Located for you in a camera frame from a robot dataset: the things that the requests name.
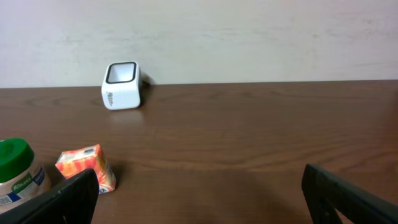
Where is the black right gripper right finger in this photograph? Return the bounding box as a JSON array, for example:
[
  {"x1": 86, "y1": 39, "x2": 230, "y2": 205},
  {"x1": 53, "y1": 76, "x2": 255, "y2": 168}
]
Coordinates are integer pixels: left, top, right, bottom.
[{"x1": 301, "y1": 164, "x2": 397, "y2": 224}]

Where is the small orange juice carton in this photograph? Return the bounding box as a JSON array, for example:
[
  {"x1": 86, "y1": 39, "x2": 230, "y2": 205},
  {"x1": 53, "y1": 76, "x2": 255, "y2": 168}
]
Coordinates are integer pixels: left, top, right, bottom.
[{"x1": 55, "y1": 144, "x2": 116, "y2": 194}]

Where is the green lid jar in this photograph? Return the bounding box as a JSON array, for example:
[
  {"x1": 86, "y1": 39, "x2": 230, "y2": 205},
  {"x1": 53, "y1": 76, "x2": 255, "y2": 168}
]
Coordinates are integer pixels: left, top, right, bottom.
[{"x1": 1, "y1": 138, "x2": 51, "y2": 213}]

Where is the white barcode scanner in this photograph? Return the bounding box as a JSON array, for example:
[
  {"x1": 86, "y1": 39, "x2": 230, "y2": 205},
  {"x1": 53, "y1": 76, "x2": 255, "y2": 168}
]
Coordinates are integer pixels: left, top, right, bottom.
[{"x1": 101, "y1": 61, "x2": 143, "y2": 110}]

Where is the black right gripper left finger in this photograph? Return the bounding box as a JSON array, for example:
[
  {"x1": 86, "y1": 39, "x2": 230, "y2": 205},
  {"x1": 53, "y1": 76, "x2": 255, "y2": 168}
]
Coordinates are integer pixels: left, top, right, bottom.
[{"x1": 1, "y1": 169, "x2": 99, "y2": 224}]

